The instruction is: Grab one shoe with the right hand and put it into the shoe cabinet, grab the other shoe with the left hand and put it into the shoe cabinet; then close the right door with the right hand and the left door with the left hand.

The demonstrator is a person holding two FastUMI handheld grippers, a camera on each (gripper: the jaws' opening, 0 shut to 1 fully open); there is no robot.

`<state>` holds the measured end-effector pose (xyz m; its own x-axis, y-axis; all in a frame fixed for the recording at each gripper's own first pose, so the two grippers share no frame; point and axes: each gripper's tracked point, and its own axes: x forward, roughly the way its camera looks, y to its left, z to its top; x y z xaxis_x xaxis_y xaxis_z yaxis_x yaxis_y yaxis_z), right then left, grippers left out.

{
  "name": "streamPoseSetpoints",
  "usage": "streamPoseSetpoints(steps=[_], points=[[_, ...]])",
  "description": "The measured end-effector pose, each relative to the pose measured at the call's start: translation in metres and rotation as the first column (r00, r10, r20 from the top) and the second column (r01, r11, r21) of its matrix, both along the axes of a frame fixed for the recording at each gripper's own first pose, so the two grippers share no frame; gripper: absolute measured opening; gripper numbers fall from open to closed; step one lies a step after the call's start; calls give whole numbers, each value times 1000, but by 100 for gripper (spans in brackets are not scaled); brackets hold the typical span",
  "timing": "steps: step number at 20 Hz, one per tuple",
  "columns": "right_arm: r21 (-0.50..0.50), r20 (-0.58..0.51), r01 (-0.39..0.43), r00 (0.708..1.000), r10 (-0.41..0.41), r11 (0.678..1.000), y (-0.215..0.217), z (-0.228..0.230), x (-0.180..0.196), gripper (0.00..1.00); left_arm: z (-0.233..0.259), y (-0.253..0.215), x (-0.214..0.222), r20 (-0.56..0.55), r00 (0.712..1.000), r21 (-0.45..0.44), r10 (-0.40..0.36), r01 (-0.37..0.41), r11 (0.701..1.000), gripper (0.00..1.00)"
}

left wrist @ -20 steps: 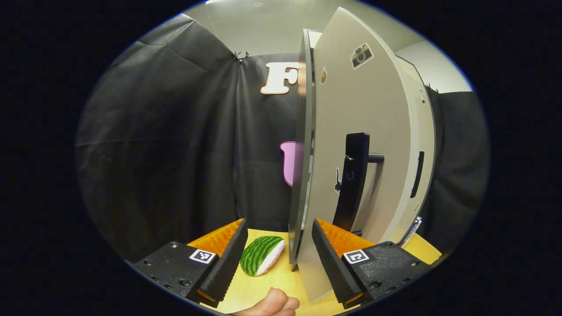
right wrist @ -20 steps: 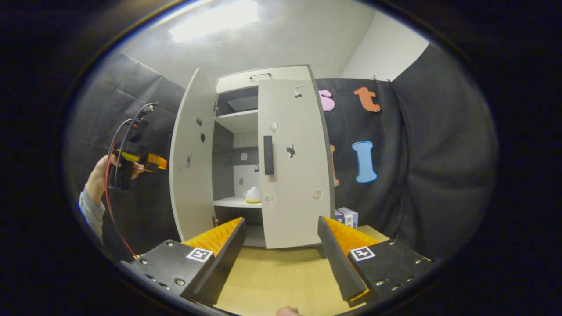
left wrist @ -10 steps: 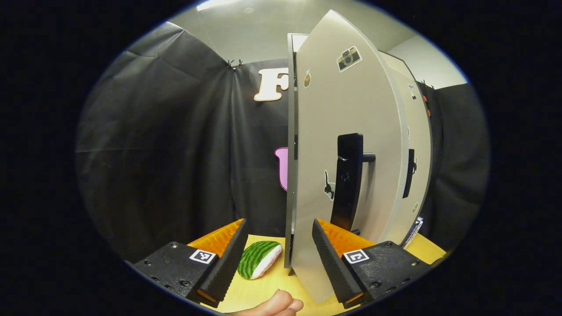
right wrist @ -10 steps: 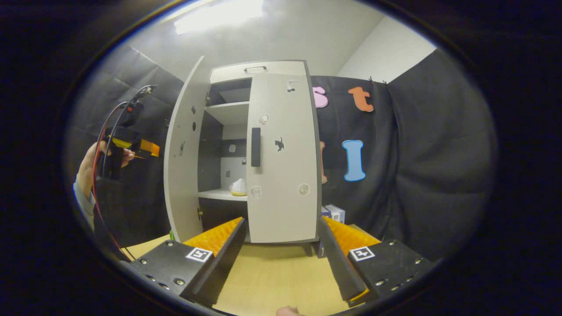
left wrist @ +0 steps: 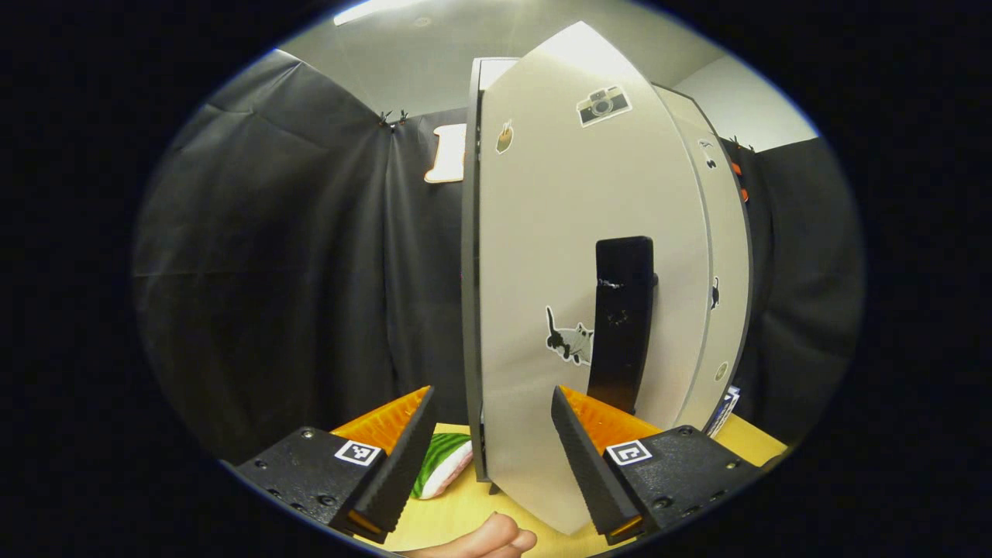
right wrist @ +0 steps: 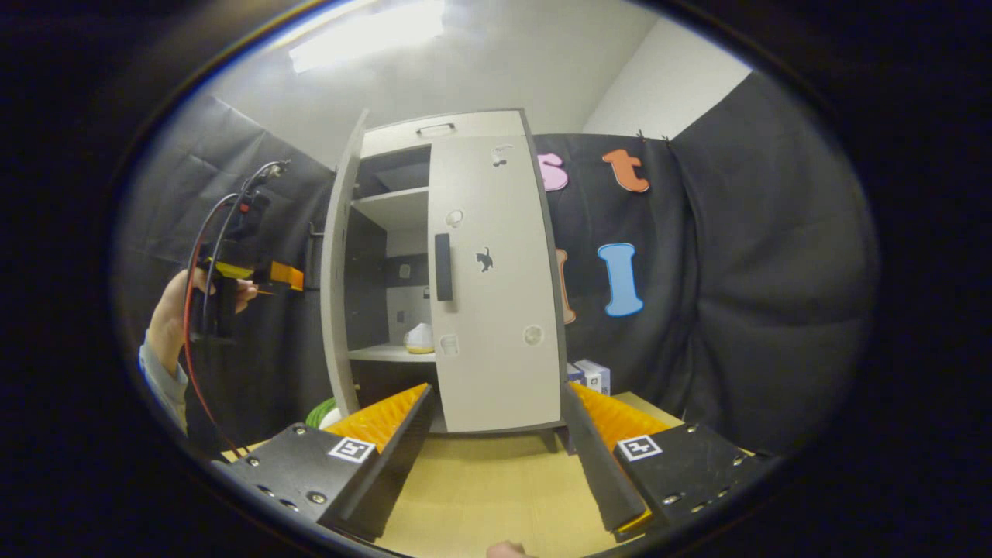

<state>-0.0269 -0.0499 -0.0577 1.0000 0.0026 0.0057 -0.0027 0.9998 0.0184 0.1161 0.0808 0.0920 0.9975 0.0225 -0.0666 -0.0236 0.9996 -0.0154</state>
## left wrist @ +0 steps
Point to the white shoe cabinet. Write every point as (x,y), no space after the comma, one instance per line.
(470,310)

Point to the white cabinet door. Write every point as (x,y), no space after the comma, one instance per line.
(728,232)
(542,232)

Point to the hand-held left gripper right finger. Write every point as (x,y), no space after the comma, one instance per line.
(585,457)

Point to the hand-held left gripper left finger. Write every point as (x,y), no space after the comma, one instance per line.
(403,461)

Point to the watermelon slice plush toy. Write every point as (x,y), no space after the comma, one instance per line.
(442,461)

